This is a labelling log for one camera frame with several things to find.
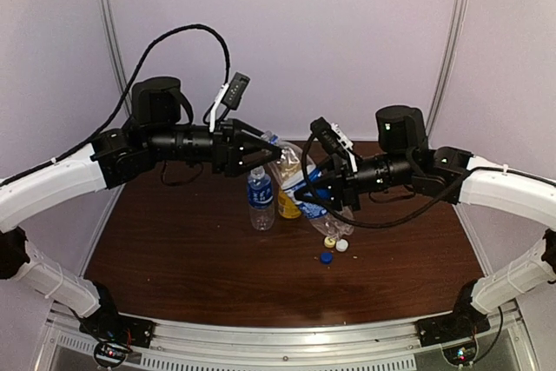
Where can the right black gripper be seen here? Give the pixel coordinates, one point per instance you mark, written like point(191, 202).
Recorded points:
point(345, 190)

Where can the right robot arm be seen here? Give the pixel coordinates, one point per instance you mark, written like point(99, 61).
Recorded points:
point(445, 174)

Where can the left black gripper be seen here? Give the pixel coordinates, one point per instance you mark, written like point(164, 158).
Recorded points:
point(229, 160)

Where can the aluminium frame post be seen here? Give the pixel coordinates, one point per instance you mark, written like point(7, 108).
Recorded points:
point(453, 36)
point(108, 19)

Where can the yellow drink bottle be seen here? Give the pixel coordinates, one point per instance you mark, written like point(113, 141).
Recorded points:
point(289, 168)

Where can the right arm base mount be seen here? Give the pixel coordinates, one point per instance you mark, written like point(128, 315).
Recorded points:
point(464, 321)

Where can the front aluminium rail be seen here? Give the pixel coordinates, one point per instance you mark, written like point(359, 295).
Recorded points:
point(383, 345)

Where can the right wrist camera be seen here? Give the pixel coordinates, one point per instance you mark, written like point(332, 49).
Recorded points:
point(334, 141)

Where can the right aluminium frame post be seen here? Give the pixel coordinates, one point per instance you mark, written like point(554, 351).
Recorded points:
point(453, 36)

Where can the right circuit board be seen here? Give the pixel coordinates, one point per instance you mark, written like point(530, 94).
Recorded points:
point(460, 355)

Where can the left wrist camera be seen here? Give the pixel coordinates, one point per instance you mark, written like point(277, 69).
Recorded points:
point(229, 96)

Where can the left aluminium frame post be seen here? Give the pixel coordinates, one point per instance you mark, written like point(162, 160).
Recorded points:
point(108, 19)

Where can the left circuit board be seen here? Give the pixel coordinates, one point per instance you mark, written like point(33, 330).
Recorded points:
point(107, 354)

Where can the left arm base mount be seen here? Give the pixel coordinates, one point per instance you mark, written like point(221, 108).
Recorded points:
point(123, 325)

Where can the pale yellow bottle cap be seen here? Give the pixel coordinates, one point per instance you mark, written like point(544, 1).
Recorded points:
point(330, 243)

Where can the blue label bottle white cap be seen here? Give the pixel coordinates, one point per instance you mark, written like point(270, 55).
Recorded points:
point(261, 201)

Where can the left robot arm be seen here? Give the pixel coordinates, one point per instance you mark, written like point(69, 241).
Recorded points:
point(152, 134)

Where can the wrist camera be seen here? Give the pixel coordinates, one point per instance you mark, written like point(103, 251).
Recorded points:
point(334, 141)
point(229, 96)

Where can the circuit board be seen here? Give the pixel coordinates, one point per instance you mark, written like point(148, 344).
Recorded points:
point(107, 354)
point(460, 355)

